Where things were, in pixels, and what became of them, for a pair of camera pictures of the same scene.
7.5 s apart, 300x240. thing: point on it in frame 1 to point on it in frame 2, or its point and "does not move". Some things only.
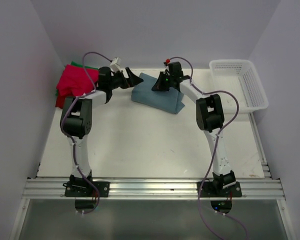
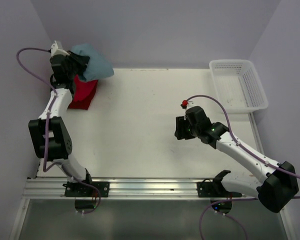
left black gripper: [132, 80] to [81, 61]
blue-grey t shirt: [170, 101] to [97, 67]
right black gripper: [159, 86] to [180, 132]
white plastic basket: [239, 78] does not move
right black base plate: [208, 190] does not move
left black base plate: [86, 189] does not move
